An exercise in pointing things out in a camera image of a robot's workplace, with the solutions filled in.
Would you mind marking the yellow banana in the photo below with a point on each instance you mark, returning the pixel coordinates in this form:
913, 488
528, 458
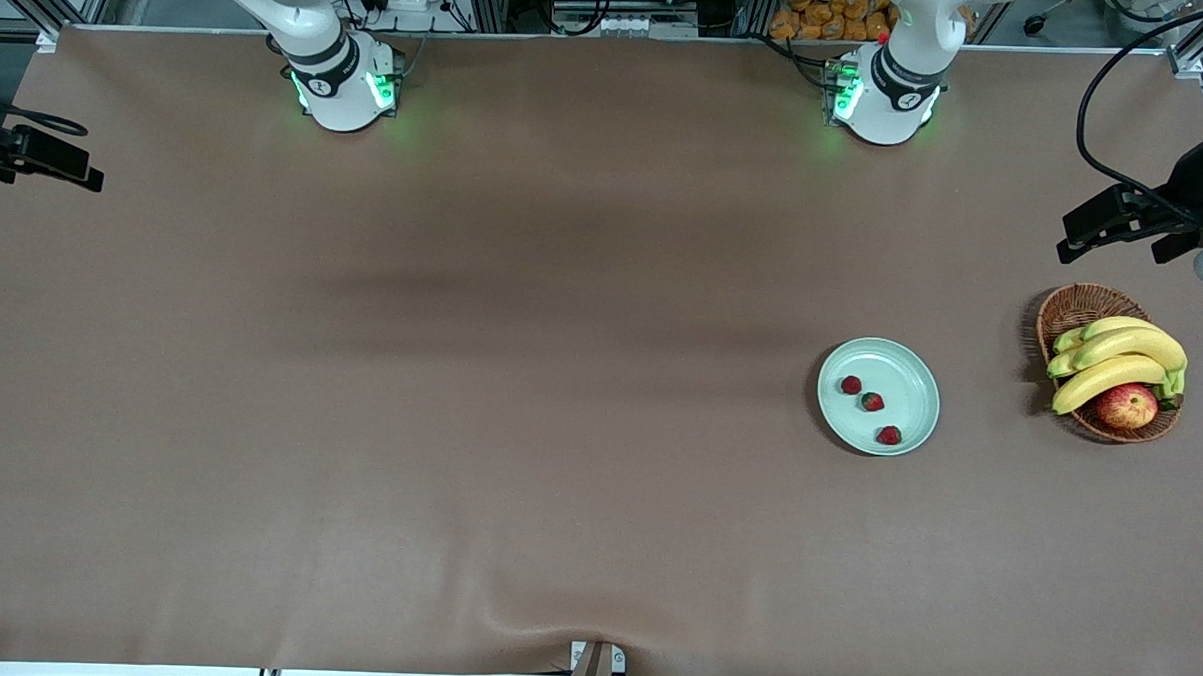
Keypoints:
1112, 324
1142, 345
1110, 376

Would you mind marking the grey metal clamp bracket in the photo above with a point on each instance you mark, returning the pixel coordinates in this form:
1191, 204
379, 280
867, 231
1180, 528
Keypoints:
618, 661

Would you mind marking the brown wicker basket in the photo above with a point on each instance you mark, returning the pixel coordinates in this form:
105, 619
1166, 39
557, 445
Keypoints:
1078, 307

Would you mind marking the short green-tipped banana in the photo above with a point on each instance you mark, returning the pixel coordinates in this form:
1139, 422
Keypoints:
1061, 364
1067, 340

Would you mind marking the white terminal block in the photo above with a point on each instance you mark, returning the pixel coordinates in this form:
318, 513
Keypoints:
632, 26

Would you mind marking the light green round plate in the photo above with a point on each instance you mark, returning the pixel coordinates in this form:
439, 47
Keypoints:
905, 379

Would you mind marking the red strawberry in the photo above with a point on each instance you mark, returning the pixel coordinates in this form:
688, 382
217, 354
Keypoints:
851, 385
889, 435
871, 401

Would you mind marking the orange bread pile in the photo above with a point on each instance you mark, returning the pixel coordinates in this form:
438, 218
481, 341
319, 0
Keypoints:
823, 16

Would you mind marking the aluminium profile post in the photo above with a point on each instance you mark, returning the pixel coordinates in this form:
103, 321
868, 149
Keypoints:
488, 4
758, 11

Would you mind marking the large table cover mat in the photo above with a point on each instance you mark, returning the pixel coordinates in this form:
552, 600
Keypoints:
455, 523

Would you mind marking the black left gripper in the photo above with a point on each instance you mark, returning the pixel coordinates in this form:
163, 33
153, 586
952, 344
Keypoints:
1189, 182

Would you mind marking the red yellow apple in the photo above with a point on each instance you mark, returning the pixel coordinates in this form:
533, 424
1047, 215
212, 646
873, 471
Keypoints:
1126, 406

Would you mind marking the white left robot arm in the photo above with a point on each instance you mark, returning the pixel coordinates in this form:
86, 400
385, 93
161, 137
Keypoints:
900, 88

